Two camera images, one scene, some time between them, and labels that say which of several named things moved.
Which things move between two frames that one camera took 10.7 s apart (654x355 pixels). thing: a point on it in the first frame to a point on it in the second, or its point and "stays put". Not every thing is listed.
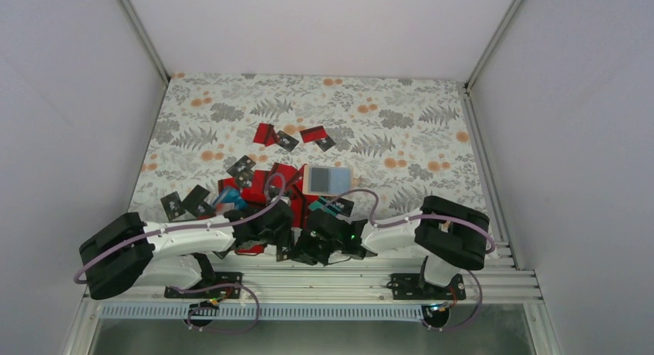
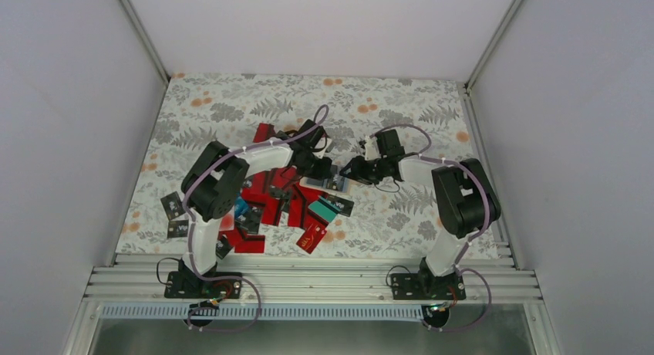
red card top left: [264, 133] stays put
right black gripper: [304, 252] to [358, 171]
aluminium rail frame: [381, 287] stays put
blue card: [234, 196] stays put
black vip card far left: [173, 205] stays put
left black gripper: [282, 241] to [323, 171]
